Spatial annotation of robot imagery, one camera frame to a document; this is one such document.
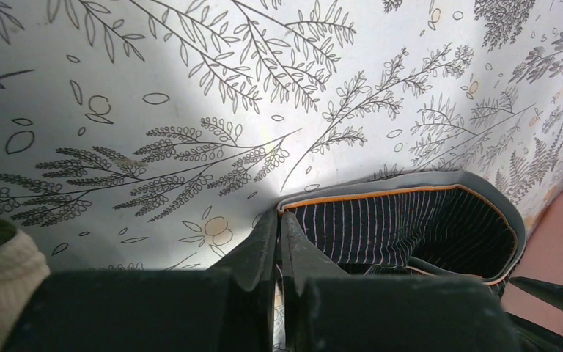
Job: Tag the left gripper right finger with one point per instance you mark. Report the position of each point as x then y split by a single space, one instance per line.
302 266

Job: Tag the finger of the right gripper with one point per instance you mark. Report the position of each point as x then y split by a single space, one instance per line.
548 292

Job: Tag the cream knitted cloth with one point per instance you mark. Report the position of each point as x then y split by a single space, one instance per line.
22 268

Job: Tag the pink compartment organizer tray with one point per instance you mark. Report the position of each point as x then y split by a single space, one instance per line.
543 260

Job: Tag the floral patterned table mat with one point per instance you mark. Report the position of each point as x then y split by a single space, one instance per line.
141 141

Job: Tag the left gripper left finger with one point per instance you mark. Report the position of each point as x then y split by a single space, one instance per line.
248 317

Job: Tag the black striped underwear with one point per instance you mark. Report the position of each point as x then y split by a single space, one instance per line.
432 223

